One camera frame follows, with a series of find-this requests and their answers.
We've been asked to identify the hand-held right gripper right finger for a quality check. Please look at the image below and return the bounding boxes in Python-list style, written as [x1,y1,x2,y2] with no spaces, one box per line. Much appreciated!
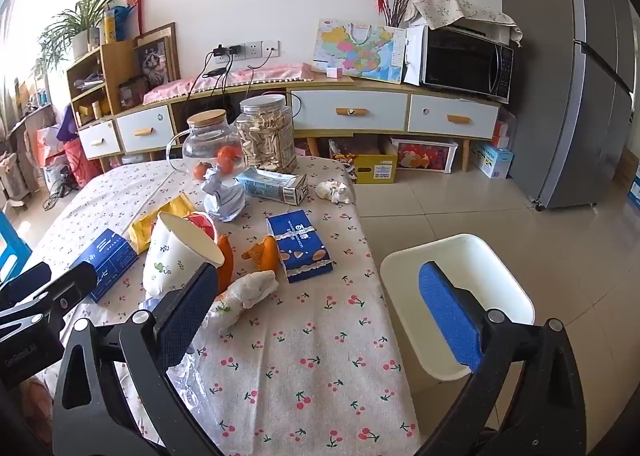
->
[419,261,587,456]

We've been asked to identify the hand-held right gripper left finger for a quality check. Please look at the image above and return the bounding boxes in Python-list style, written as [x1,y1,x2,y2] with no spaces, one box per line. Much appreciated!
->
[50,263,226,456]

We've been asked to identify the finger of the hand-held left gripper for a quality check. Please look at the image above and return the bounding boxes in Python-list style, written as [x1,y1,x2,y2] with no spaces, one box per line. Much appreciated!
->
[0,266,99,337]
[0,263,52,311]

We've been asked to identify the dark blue carton box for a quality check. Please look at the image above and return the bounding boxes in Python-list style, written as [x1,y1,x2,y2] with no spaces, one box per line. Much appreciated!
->
[67,229,139,303]

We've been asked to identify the clear plastic wrapper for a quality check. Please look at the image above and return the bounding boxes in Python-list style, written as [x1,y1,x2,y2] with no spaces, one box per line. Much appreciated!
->
[167,346,213,419]

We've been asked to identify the white plastic waste bin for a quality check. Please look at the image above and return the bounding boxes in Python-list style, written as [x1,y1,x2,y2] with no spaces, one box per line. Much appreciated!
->
[380,234,536,383]

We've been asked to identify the white paper cup green print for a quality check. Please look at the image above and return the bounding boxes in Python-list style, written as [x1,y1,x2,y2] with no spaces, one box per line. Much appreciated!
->
[142,212,226,299]

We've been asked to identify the orange peel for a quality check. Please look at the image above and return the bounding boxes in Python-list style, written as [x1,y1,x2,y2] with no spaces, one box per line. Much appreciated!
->
[215,233,236,295]
[241,235,281,271]

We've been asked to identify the yellow snack packet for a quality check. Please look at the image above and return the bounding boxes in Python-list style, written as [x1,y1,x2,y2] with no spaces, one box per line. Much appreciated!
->
[127,192,197,255]

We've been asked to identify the red instant noodle bowl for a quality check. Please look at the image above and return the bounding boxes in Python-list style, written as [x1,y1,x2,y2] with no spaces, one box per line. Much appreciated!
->
[186,210,221,243]

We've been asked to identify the white paper ball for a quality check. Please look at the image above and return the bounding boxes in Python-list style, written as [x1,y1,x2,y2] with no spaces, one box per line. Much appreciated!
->
[202,167,247,223]

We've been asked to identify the blue lace print box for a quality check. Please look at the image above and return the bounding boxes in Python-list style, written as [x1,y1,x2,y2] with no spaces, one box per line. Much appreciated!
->
[266,209,335,284]

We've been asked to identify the light blue milk carton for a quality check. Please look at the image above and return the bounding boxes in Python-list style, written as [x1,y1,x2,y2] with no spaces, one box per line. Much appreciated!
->
[235,168,309,205]

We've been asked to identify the small tissue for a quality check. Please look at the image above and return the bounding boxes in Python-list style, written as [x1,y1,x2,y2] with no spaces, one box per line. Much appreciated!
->
[314,180,354,205]

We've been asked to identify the blue plastic stool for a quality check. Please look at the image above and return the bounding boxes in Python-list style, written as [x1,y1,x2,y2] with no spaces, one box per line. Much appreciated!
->
[0,211,33,281]

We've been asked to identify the floral tablecloth table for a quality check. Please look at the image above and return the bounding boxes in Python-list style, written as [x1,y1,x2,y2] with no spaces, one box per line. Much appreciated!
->
[10,155,421,456]

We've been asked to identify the red plastic bag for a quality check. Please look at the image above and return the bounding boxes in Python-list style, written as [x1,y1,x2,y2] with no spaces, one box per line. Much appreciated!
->
[62,138,103,187]

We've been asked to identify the white cabinet drawer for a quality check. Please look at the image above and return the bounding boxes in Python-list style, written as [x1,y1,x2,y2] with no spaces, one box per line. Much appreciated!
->
[408,94,500,139]
[78,120,121,160]
[116,106,176,153]
[291,90,407,133]

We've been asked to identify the blue white carton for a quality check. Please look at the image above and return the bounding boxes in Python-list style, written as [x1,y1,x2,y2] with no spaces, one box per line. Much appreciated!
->
[470,141,515,179]

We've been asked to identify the white box rabbit print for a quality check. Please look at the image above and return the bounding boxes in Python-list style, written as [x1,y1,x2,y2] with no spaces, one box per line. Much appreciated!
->
[390,136,460,174]

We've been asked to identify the yellow cardboard box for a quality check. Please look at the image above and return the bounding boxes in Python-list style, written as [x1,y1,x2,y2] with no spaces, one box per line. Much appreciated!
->
[330,138,399,185]

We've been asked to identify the glass teapot wooden lid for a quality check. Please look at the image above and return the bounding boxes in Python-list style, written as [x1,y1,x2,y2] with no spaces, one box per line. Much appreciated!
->
[166,108,247,183]

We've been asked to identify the orange white boxes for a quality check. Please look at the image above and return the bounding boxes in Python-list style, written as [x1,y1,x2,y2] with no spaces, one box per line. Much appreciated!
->
[491,120,516,149]

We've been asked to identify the brown tin box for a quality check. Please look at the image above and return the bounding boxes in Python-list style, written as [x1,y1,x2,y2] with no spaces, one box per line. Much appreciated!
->
[119,76,148,109]

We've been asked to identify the plastic jar of seeds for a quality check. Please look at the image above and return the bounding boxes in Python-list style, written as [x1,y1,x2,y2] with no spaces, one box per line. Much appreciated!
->
[235,94,299,175]

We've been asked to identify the wooden shelf unit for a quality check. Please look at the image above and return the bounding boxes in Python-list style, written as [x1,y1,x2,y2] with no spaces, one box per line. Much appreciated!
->
[65,39,138,127]

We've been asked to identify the framed cat picture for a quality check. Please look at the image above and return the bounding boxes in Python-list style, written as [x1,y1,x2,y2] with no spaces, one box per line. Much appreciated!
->
[132,22,181,86]

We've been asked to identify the pink cloth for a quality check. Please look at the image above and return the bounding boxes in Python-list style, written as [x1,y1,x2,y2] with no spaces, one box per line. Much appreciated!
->
[143,62,315,106]

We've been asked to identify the wooden TV cabinet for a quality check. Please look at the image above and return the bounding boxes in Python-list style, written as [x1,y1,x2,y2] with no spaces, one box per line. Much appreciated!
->
[77,70,502,174]

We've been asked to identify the grey refrigerator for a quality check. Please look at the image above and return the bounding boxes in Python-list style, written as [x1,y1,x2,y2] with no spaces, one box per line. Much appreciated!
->
[495,0,640,211]

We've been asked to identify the black microwave oven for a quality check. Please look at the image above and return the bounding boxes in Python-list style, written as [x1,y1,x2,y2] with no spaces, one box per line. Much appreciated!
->
[419,26,515,104]

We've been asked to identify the potted green plant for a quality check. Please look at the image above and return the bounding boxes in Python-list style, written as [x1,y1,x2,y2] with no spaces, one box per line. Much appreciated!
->
[37,0,126,66]

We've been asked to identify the white paper bag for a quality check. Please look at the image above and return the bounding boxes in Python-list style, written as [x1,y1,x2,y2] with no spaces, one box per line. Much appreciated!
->
[403,26,429,86]

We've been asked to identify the colourful map board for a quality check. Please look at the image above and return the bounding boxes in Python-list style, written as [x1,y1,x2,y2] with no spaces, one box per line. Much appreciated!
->
[311,18,407,85]

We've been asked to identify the beige floral cloth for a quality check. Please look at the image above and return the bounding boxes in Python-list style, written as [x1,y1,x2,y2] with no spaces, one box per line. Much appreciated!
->
[404,0,523,47]

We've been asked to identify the dried branches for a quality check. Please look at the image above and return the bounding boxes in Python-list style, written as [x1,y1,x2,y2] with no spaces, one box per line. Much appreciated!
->
[385,0,428,29]

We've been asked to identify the black charger cable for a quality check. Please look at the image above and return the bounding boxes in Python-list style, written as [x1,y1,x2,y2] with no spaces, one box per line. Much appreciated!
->
[187,53,236,109]

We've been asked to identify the white wall socket panel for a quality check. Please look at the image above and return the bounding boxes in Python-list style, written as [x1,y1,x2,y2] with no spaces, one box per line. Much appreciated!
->
[227,40,280,60]

